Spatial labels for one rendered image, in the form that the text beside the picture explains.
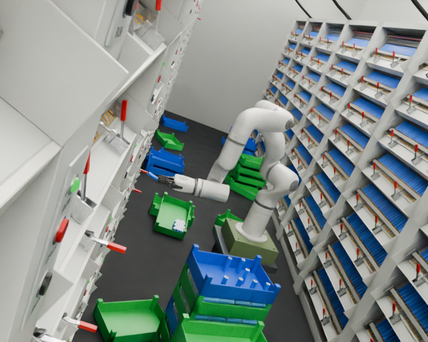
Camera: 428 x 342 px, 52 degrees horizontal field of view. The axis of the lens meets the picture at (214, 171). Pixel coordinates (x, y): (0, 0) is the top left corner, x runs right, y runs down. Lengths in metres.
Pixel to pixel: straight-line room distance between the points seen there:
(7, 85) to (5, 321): 0.14
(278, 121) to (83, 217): 1.54
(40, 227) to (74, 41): 0.10
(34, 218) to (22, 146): 0.06
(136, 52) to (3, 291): 0.17
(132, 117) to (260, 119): 1.11
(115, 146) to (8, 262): 0.54
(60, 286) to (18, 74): 0.21
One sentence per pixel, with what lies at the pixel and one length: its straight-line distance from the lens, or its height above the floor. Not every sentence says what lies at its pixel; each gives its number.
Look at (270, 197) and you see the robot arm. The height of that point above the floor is 0.62.
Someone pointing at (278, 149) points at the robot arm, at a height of 0.88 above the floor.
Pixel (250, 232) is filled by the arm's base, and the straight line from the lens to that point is 2.39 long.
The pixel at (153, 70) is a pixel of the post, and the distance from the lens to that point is 0.92.
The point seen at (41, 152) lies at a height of 1.25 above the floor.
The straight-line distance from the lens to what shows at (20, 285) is 0.27.
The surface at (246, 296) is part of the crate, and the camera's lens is 1.63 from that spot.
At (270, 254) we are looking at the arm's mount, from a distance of 2.39.
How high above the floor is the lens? 1.33
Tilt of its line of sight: 18 degrees down
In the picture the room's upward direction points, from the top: 22 degrees clockwise
